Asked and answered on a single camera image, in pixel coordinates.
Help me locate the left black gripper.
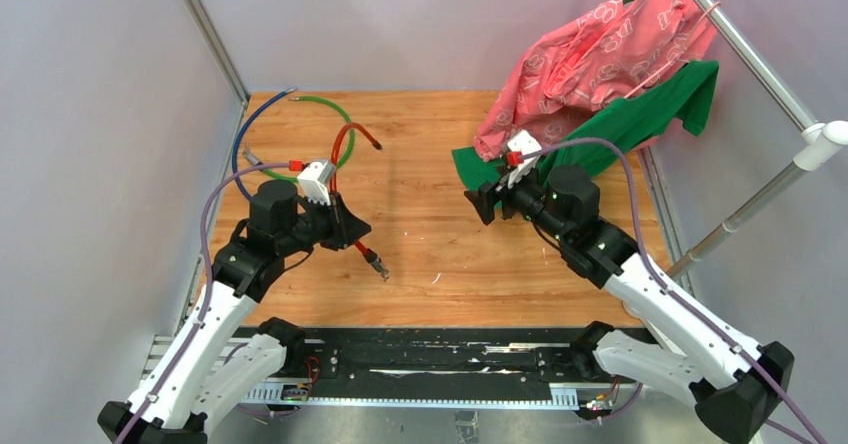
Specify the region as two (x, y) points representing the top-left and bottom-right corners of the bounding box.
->
(279, 189), (372, 257)

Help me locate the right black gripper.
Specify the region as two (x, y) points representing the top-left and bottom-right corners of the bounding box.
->
(463, 163), (570, 246)

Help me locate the red cable lock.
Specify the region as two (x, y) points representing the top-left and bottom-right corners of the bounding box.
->
(330, 121), (389, 281)

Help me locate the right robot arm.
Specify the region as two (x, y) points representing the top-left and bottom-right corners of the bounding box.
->
(464, 165), (795, 443)

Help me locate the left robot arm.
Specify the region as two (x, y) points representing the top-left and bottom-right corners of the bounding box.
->
(97, 180), (372, 443)

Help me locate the pink patterned garment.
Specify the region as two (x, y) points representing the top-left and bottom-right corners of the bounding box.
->
(472, 0), (716, 161)

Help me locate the green t-shirt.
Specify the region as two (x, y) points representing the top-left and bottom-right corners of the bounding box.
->
(451, 61), (719, 190)

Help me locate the pink clothes hanger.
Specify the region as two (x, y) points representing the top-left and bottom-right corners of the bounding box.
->
(624, 1), (722, 99)

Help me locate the metal clothes rack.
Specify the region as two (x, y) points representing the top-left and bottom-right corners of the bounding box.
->
(638, 0), (847, 280)

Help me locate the green cable lock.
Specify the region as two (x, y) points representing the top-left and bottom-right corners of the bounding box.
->
(239, 94), (352, 183)

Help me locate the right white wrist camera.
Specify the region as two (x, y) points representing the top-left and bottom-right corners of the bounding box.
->
(504, 130), (542, 188)

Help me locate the blue cable lock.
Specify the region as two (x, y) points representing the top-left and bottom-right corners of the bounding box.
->
(230, 87), (298, 174)

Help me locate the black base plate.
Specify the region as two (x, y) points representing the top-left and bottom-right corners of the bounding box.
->
(274, 327), (633, 403)

